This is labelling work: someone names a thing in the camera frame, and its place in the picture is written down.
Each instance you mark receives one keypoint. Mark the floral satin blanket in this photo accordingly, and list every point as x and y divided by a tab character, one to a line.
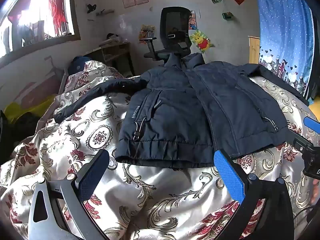
155	200

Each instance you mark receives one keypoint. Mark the navy puffer jacket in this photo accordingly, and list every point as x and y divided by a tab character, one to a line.
185	110

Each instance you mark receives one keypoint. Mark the wooden cabinet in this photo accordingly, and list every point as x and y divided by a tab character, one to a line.
254	50

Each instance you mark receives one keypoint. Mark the black office chair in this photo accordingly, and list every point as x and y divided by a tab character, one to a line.
175	25

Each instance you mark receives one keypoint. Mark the pile on desk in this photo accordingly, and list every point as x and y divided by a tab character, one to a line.
112	37

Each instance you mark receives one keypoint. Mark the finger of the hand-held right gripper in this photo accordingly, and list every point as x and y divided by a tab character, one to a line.
301	141
312	124

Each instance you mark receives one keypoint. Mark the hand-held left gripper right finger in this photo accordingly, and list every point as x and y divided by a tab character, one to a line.
230	175

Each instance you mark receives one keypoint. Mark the colourful cartoon poster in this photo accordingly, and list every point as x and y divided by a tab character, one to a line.
147	32

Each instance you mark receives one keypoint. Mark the small wall shelf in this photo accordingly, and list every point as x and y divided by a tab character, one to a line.
105	12

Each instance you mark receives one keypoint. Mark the dark cloth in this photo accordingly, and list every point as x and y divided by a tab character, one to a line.
17	135

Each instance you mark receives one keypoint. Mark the cartoon figure poster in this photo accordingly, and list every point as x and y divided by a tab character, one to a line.
193	21

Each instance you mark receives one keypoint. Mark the black wall ornament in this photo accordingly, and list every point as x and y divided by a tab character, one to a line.
91	8

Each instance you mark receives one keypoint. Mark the yellow bear poster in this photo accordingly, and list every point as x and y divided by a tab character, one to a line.
202	41

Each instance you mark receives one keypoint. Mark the yellow cloth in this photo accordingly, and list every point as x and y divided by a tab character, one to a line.
27	108

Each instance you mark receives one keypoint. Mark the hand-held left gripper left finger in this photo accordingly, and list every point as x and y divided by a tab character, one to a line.
93	172

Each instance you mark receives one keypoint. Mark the wooden desk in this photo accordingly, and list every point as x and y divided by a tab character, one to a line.
117	52

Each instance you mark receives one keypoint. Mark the blue dotted curtain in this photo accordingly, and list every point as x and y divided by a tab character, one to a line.
282	25

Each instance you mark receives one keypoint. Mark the person's right hand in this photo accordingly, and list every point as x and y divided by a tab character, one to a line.
316	191

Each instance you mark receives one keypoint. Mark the red hanging ornament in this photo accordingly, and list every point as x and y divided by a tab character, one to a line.
58	12

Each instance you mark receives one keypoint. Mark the green hanging pouch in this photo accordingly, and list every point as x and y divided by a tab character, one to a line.
227	16

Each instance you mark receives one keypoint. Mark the window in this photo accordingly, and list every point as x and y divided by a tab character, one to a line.
30	10

